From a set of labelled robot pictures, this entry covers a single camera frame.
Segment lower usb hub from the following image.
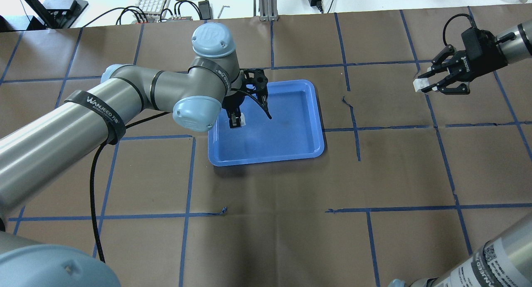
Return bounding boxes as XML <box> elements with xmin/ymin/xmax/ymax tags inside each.
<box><xmin>131</xmin><ymin>16</ymin><xmax>157</xmax><ymax>24</ymax></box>

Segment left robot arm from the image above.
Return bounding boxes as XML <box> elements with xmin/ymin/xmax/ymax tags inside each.
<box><xmin>0</xmin><ymin>23</ymin><xmax>268</xmax><ymax>287</ymax></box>

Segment usb hub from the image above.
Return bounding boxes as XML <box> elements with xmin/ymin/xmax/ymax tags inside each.
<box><xmin>131</xmin><ymin>16</ymin><xmax>157</xmax><ymax>24</ymax></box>
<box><xmin>167</xmin><ymin>16</ymin><xmax>194</xmax><ymax>22</ymax></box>

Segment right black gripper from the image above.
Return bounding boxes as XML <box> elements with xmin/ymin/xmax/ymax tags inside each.
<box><xmin>417</xmin><ymin>45</ymin><xmax>509</xmax><ymax>95</ymax></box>

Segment white keyboard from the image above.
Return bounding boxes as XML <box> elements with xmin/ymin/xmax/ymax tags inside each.
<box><xmin>134</xmin><ymin>0</ymin><xmax>169</xmax><ymax>16</ymax></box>

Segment aluminium frame post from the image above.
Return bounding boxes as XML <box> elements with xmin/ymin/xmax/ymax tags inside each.
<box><xmin>254</xmin><ymin>0</ymin><xmax>279</xmax><ymax>22</ymax></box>

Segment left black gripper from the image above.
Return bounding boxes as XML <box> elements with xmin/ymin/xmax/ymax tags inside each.
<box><xmin>222</xmin><ymin>69</ymin><xmax>272</xmax><ymax>129</ymax></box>

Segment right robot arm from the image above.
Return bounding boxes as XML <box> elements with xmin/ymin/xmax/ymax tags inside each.
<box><xmin>412</xmin><ymin>14</ymin><xmax>531</xmax><ymax>287</ymax></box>

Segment white block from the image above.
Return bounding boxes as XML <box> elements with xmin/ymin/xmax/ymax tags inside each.
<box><xmin>413</xmin><ymin>78</ymin><xmax>438</xmax><ymax>93</ymax></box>
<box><xmin>229</xmin><ymin>114</ymin><xmax>246</xmax><ymax>129</ymax></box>

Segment brown paper table cover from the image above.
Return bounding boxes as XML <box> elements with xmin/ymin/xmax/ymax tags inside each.
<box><xmin>0</xmin><ymin>5</ymin><xmax>532</xmax><ymax>287</ymax></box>

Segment upper usb hub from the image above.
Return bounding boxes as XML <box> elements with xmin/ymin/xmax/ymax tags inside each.
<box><xmin>167</xmin><ymin>16</ymin><xmax>194</xmax><ymax>22</ymax></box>

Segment blue plastic tray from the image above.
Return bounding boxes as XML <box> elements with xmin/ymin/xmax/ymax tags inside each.
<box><xmin>208</xmin><ymin>80</ymin><xmax>325</xmax><ymax>166</ymax></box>

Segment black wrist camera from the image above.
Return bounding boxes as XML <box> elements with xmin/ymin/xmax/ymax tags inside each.
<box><xmin>461</xmin><ymin>28</ymin><xmax>497</xmax><ymax>52</ymax></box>

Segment black monitor stand base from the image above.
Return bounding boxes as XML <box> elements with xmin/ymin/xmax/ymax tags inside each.
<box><xmin>43</xmin><ymin>0</ymin><xmax>88</xmax><ymax>29</ymax></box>

